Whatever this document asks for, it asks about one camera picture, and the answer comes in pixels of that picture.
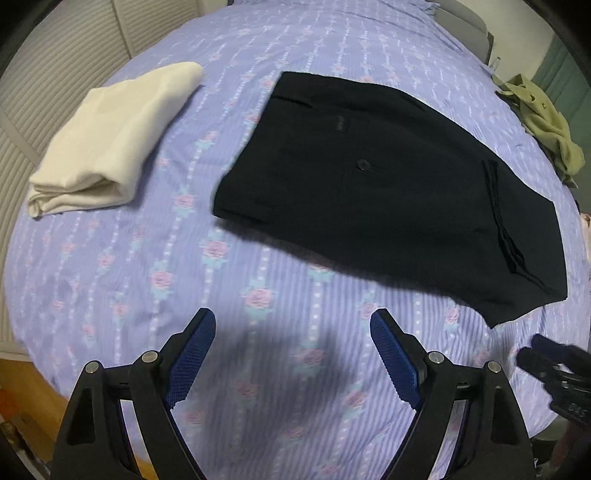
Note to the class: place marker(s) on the clear plastic bottle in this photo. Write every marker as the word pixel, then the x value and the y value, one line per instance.
pixel 497 64

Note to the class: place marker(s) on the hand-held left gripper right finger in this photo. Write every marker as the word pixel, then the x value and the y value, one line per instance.
pixel 397 360

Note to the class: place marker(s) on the pink crumpled garment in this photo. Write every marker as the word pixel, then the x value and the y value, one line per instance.
pixel 586 228

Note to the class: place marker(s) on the black pants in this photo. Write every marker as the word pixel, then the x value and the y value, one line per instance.
pixel 392 194

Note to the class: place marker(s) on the folded cream cloth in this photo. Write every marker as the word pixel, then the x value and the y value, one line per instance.
pixel 111 138

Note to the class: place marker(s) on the purple floral duvet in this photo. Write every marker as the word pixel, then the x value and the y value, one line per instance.
pixel 184 277

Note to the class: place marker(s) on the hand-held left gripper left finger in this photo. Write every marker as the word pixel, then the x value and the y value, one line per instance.
pixel 189 360

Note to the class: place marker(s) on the olive green jacket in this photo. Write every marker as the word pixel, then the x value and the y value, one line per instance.
pixel 545 115

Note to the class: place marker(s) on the grey padded headboard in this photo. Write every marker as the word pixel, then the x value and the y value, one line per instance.
pixel 466 23

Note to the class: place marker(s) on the green curtain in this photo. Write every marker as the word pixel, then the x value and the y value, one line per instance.
pixel 565 78

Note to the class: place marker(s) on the white louvered wardrobe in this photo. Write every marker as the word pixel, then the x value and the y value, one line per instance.
pixel 60 55

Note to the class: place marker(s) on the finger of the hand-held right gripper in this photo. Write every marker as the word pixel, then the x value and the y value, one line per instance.
pixel 535 362
pixel 563 348

